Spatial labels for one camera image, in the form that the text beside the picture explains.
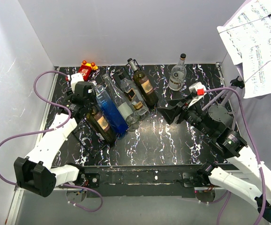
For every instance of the dark green wine bottle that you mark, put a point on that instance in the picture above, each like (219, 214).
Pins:
(144, 85)

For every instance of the round clear liquor bottle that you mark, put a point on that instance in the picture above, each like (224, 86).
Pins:
(178, 74)

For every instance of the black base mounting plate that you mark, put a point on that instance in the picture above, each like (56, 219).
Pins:
(150, 180)

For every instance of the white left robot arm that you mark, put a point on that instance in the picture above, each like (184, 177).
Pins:
(35, 172)

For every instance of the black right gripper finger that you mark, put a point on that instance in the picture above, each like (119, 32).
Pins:
(169, 113)
(184, 101)

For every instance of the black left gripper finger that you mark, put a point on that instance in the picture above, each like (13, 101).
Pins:
(91, 110)
(69, 101)

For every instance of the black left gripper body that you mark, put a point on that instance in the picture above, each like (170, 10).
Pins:
(91, 100)

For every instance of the black wire wine rack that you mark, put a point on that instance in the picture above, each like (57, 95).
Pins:
(84, 146)

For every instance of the red toy block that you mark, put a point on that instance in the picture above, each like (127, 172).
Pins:
(86, 69)

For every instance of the white sheet music pages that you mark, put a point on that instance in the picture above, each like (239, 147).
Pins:
(247, 39)

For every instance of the dark wine bottle silver cap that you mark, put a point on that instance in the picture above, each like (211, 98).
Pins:
(102, 127)

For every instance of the clear tall glass bottle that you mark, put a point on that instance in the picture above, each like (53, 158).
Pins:
(118, 97)

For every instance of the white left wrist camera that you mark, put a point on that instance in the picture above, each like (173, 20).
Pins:
(74, 79)

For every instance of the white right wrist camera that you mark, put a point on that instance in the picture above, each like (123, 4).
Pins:
(197, 91)

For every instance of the blue square glass bottle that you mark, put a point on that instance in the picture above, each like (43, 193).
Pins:
(109, 109)

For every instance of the clear bottle black gold label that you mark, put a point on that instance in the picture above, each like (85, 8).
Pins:
(133, 94)

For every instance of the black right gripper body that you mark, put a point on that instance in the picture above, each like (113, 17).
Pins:
(190, 114)

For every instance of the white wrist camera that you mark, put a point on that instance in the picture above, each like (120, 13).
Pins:
(74, 79)
(197, 91)

